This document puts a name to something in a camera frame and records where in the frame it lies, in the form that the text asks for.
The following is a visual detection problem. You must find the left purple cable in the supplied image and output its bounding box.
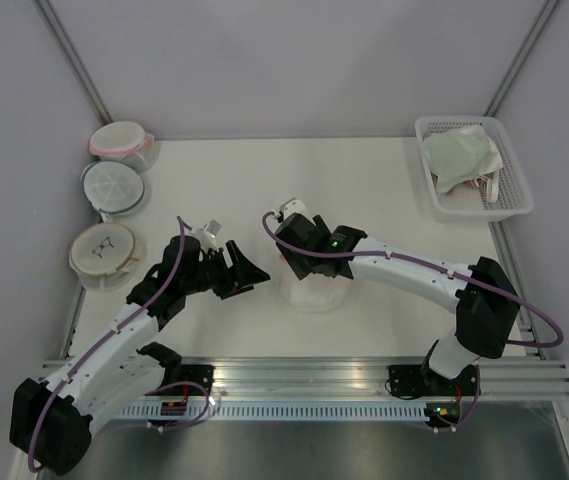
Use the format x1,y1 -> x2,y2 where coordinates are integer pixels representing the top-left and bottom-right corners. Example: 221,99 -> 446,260
28,215 -> 200,473

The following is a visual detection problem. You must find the blue-trim round laundry bag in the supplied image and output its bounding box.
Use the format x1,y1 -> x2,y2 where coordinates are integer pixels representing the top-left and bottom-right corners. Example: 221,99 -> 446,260
80,160 -> 150,222

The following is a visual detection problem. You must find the white cream bra in basket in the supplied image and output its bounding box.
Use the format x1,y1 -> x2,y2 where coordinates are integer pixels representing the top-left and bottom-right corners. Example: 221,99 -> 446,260
423,125 -> 504,203

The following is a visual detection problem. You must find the white slotted cable duct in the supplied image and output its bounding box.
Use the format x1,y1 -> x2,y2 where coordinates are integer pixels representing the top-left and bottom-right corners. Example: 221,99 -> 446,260
115,400 -> 428,422

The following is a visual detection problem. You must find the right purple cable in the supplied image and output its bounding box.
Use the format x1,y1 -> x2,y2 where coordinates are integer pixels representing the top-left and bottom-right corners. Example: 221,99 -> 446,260
261,209 -> 564,349

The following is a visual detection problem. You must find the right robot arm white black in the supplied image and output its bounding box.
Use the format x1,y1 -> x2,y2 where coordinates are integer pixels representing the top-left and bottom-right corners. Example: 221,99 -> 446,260
270,212 -> 520,395

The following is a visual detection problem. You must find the purple cable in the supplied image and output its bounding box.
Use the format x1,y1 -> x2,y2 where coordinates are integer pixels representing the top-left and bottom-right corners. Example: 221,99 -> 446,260
261,209 -> 564,349
28,215 -> 200,473

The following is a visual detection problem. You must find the pale green bra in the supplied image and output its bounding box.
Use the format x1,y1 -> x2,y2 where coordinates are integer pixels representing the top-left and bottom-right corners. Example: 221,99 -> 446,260
424,131 -> 489,194

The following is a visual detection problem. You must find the pink-trim laundry bag rear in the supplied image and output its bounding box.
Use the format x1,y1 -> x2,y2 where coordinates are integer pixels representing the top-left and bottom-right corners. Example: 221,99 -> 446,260
88,121 -> 158,173

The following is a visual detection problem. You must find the pink-zip white laundry bag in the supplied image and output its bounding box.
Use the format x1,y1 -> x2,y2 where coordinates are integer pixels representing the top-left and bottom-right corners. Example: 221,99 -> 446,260
278,254 -> 351,313

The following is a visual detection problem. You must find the white plastic basket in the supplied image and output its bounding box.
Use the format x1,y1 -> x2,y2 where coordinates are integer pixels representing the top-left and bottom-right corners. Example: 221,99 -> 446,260
414,115 -> 534,222

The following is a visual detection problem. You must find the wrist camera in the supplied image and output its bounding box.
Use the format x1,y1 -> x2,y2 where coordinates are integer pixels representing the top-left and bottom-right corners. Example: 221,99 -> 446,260
192,220 -> 221,253
278,198 -> 311,223

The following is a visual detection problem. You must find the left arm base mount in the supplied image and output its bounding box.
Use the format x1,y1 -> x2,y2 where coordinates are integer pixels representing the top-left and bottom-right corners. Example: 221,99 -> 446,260
133,363 -> 215,397

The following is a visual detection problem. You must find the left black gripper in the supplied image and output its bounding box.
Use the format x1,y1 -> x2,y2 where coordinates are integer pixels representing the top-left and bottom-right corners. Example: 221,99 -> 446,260
181,241 -> 270,301

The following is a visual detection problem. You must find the right corner aluminium post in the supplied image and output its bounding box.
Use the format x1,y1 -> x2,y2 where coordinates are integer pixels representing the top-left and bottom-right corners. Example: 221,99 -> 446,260
484,0 -> 564,117

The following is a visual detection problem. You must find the aluminium rail front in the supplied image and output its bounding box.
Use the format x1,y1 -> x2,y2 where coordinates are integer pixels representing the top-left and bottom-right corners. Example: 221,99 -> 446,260
183,356 -> 569,402

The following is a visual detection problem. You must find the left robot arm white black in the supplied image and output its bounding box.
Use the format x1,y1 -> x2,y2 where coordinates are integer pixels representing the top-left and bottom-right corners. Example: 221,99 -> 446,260
9,234 -> 270,475

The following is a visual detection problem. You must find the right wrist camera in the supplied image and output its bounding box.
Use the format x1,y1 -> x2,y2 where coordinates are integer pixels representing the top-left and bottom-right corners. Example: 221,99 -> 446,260
278,198 -> 311,223

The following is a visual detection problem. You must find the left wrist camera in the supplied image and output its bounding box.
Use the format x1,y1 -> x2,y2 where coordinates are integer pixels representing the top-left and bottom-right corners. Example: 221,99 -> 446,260
192,220 -> 221,253

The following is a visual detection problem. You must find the beige-trim round laundry bag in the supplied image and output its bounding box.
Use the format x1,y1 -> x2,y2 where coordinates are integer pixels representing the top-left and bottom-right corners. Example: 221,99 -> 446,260
68,223 -> 140,293

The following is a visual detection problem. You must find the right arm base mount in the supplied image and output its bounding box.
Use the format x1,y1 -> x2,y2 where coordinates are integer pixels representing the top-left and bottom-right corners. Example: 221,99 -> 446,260
385,364 -> 477,400

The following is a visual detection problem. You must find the corner aluminium post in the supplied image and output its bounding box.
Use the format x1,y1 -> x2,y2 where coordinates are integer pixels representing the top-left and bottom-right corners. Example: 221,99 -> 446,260
484,0 -> 564,117
32,0 -> 113,125

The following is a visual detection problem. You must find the left corner aluminium post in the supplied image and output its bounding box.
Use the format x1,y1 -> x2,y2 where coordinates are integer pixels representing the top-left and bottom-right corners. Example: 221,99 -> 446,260
32,0 -> 113,125

